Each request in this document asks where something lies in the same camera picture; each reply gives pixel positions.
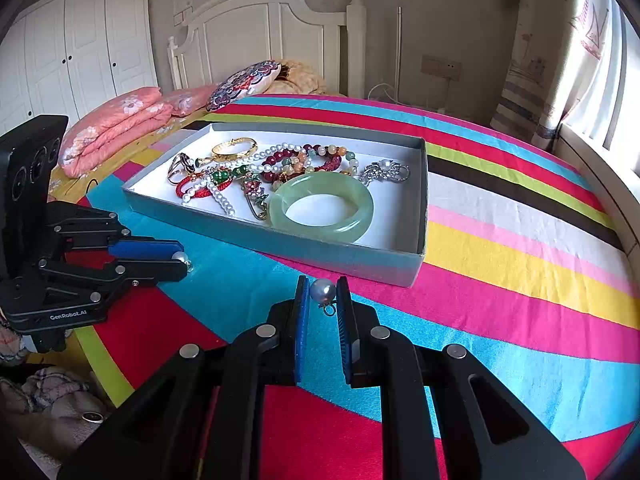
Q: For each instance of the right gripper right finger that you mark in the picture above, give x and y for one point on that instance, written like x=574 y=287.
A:
x=444 y=415

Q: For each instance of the grey shallow jewelry box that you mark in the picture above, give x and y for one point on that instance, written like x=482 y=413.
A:
x=390 y=252

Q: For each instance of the white wardrobe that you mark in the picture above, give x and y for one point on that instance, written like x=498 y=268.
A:
x=68 y=57

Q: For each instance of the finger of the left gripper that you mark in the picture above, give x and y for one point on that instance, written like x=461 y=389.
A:
x=144 y=272
x=136 y=248

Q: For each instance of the window frame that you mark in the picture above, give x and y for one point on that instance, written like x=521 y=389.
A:
x=610 y=174

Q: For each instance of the wall power socket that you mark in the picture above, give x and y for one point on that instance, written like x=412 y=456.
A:
x=440 y=67

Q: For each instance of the gold ornate hair clip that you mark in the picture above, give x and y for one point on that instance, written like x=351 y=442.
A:
x=255 y=196

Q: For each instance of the patterned beige curtain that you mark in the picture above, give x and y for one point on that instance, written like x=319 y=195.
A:
x=566 y=70

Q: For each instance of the beige plush toy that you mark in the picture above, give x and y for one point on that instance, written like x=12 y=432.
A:
x=297 y=78

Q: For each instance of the yellow floral bed sheet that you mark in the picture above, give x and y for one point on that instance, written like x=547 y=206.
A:
x=90 y=179

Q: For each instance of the striped colourful blanket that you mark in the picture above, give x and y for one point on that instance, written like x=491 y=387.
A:
x=523 y=267

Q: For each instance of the white wooden headboard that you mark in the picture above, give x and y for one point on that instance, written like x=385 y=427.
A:
x=224 y=36

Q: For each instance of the gold bangle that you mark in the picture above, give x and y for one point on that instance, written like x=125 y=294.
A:
x=234 y=149

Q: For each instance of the gold scarf ring cluster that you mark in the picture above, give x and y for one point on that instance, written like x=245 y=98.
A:
x=181 y=166

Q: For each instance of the green jade bangle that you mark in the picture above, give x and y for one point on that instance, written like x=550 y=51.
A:
x=323 y=206

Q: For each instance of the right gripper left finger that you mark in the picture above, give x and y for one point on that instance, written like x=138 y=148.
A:
x=199 y=416

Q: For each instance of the round embroidered cushion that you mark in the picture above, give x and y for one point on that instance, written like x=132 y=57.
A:
x=250 y=81

